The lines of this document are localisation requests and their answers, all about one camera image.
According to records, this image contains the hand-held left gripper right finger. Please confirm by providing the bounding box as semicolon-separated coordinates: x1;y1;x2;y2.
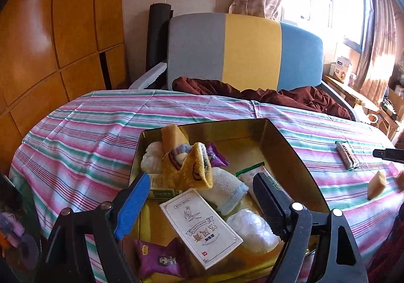
252;172;369;283

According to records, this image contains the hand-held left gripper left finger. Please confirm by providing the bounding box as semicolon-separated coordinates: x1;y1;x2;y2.
38;172;151;283

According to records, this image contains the white plastic pack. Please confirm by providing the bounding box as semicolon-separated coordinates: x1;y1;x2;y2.
225;208;280;254

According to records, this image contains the green medicine box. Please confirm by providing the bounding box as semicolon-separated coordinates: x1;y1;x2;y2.
148;174;178;200

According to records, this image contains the clear packet with green edge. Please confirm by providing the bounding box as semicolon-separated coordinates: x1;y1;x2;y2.
235;161;286;197

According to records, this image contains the white towel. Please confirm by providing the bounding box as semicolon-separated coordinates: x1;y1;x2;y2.
198;167;250;215

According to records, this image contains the white packet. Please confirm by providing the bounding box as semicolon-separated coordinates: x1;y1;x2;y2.
141;141;165;174

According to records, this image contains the gold metal tin box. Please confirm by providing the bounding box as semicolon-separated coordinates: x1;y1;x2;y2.
128;118;330;282

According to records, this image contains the large purple snack packet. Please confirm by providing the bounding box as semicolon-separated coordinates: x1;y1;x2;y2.
133;237;190;278

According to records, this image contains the white carton box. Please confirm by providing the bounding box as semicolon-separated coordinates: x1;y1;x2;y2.
159;187;244;271

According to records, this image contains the small purple snack packet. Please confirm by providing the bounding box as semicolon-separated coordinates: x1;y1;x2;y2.
207;141;230;167

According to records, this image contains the pink packet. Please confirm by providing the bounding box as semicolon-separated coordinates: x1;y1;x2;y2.
388;162;402;180

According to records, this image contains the silver harmonica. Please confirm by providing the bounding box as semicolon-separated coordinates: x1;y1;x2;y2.
335;141;359;172

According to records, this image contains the dark red cloth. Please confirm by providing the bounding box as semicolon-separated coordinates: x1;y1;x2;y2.
368;203;404;283

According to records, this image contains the wooden side table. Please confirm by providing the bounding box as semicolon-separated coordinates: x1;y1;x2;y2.
323;75;401;142

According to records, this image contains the striped pink green cloth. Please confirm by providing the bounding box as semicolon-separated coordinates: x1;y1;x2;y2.
9;90;404;283

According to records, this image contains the white cardboard box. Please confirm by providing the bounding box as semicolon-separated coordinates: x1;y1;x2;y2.
334;56;353;85

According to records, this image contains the grey round disc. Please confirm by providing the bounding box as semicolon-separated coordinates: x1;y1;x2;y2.
15;235;39;271

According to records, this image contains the pink purple object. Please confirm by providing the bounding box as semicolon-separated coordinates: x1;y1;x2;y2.
0;212;26;240

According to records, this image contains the maroon cloth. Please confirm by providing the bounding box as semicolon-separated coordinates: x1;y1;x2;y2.
172;76;352;120

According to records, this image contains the grey yellow blue sofa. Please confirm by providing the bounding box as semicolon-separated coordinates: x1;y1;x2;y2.
129;12;360;121

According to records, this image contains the black rolled mat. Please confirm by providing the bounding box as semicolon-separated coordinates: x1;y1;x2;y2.
146;3;174;72

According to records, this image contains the wooden wardrobe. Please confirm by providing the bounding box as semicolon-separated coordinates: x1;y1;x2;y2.
0;0;128;173

